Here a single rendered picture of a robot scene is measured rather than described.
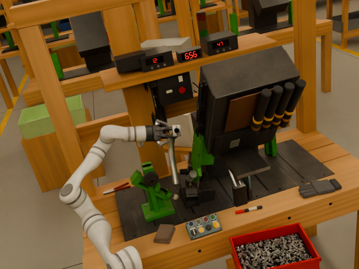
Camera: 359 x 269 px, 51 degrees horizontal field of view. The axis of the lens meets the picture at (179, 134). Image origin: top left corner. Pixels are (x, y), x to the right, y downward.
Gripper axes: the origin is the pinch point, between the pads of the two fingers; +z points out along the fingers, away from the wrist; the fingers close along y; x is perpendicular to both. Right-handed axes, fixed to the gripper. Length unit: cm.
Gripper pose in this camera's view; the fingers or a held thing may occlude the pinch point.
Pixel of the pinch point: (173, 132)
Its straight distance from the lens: 181.1
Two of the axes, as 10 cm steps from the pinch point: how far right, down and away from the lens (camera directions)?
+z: 9.6, -0.4, 2.7
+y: -1.2, -9.5, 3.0
